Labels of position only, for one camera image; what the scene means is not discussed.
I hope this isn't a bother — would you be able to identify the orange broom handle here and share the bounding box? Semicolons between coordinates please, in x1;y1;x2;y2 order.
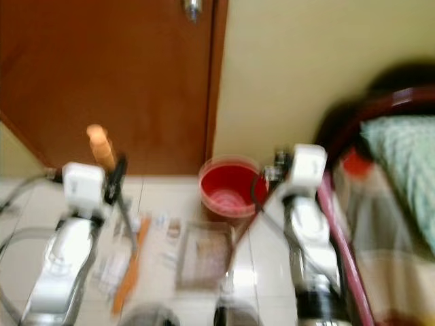
86;124;152;316

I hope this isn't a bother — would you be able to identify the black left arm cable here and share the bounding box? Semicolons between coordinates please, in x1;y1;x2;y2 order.
0;173;69;272

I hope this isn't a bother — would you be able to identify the silver door knob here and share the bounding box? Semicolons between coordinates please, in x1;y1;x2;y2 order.
181;0;203;22

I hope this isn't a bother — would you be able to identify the dark wooden bed frame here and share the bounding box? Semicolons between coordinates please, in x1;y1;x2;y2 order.
330;85;435;147

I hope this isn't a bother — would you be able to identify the red plastic bucket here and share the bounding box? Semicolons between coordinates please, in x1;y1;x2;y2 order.
198;156;269;219

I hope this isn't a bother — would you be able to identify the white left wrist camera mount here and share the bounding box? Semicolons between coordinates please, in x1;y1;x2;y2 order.
63;162;106;218

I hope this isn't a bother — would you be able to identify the beige bed sheet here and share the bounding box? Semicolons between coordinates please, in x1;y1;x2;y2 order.
333;163;435;326

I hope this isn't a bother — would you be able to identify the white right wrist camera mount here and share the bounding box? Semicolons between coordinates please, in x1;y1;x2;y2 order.
287;143;327;198

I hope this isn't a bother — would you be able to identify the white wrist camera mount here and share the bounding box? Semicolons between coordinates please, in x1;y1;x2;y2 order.
287;143;327;198
63;162;106;218

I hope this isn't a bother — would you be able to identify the brown wooden door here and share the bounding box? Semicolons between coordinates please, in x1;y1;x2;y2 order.
0;0;228;177

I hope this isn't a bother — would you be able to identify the grey dustpan with long handle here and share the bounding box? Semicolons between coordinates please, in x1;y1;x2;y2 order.
175;180;276;291

